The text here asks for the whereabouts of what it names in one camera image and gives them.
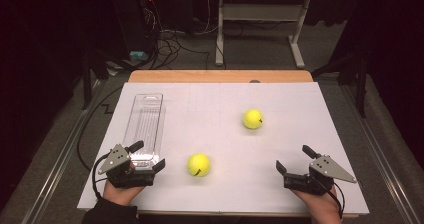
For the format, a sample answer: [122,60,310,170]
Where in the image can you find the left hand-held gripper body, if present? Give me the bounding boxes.
[97,143,156,189]

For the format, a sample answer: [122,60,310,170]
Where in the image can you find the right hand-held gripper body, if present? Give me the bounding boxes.
[283,154,358,196]

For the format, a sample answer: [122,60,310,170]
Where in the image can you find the clear plastic container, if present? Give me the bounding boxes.
[122,92,167,172]

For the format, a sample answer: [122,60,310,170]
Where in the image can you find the yellow tennis ball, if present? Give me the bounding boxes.
[242,108,265,131]
[186,152,212,178]

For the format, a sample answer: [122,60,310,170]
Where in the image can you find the person's left hand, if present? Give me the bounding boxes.
[102,180,146,207]

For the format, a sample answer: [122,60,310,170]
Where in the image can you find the person's right hand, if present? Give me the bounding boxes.
[291,185,343,224]

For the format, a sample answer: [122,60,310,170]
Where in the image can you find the person's black left sleeve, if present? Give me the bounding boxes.
[81,198,140,224]

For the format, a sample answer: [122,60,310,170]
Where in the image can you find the white board mat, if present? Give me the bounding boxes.
[76,81,371,216]

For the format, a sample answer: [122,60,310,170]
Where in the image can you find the black stand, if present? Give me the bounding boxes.
[80,49,112,111]
[312,48,368,119]

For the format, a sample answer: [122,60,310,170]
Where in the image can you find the teal small box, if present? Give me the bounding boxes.
[129,50,149,61]

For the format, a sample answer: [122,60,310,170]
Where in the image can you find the dark computer tower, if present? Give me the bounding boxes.
[112,0,160,62]

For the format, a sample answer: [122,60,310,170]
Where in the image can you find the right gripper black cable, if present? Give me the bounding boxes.
[319,176,345,219]

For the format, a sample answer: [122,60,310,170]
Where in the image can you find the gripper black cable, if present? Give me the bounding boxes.
[91,153,112,201]
[319,176,345,219]

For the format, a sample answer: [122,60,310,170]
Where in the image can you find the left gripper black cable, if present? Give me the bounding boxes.
[91,153,112,201]

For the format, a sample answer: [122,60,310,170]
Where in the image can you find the black floor cable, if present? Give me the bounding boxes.
[76,84,125,172]

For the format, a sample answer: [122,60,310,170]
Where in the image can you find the metal floor rail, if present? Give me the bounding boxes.
[20,79,105,224]
[339,83,422,224]

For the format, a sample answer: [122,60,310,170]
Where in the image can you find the tangle of floor cables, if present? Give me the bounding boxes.
[146,0,222,71]

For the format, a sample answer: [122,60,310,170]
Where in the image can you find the white metal desk frame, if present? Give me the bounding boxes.
[214,0,306,70]

